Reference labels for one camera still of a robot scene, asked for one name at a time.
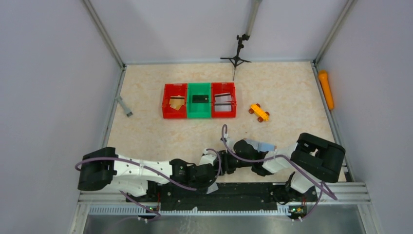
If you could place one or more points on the black camera tripod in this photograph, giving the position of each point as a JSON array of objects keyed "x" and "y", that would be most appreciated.
[{"x": 237, "y": 60}]

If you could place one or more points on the gold card with stripe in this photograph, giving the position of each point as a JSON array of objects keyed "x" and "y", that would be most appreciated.
[{"x": 176, "y": 97}]

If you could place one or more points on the white card in bin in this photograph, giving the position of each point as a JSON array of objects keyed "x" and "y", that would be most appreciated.
[{"x": 222, "y": 107}]

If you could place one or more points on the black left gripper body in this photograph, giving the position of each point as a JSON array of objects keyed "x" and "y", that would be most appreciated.
[{"x": 195, "y": 183}]

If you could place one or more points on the card with black stripe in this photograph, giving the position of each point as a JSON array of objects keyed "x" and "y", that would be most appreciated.
[{"x": 222, "y": 97}]

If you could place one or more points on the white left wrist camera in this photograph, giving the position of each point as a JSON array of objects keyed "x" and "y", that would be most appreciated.
[{"x": 209, "y": 156}]

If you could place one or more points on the green plastic bin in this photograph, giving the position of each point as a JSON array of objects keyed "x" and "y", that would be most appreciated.
[{"x": 198, "y": 110}]

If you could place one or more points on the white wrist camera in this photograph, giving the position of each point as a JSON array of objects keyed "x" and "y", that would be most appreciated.
[
  {"x": 209, "y": 156},
  {"x": 228, "y": 143}
]

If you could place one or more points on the red plastic bin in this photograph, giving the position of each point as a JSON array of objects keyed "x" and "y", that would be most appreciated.
[
  {"x": 224, "y": 102},
  {"x": 174, "y": 89}
]

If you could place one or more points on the right red plastic bin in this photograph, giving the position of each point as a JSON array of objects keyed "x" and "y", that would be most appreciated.
[{"x": 224, "y": 102}]

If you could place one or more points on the grey small tool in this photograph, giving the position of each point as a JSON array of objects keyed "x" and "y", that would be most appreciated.
[{"x": 125, "y": 108}]

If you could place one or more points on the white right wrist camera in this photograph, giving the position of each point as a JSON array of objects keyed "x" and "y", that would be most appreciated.
[{"x": 228, "y": 143}]

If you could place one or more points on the grey silver card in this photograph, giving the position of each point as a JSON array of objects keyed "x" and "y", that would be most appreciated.
[{"x": 214, "y": 187}]

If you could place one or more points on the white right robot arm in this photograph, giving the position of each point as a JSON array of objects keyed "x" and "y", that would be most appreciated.
[{"x": 314, "y": 159}]

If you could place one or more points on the yellow toy brick car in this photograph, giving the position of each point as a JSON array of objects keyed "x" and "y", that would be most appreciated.
[{"x": 262, "y": 115}]

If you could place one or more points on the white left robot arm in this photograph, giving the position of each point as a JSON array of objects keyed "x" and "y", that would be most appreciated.
[{"x": 105, "y": 168}]

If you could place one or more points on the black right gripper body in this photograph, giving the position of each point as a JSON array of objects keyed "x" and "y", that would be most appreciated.
[{"x": 232, "y": 162}]

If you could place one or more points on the orange flashlight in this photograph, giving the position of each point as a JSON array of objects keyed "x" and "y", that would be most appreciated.
[{"x": 323, "y": 78}]

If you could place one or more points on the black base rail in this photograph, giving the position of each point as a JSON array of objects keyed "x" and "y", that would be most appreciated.
[{"x": 266, "y": 191}]

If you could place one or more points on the left red plastic bin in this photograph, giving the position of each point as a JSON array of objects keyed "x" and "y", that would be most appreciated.
[{"x": 174, "y": 89}]

